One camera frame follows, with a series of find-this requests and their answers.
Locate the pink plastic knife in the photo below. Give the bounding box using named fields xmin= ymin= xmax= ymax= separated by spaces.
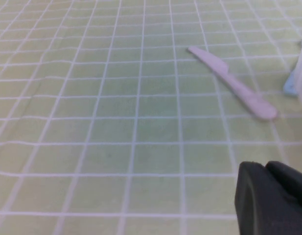
xmin=187 ymin=46 xmax=279 ymax=120

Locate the green checked tablecloth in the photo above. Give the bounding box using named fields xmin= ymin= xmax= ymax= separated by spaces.
xmin=0 ymin=0 xmax=302 ymax=235

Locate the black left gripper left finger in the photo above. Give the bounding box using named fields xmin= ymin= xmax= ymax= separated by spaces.
xmin=234 ymin=161 xmax=302 ymax=235

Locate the blue plastic fork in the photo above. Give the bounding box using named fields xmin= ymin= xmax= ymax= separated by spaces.
xmin=282 ymin=72 xmax=300 ymax=96

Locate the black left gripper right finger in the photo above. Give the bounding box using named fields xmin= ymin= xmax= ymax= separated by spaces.
xmin=265 ymin=160 xmax=302 ymax=211

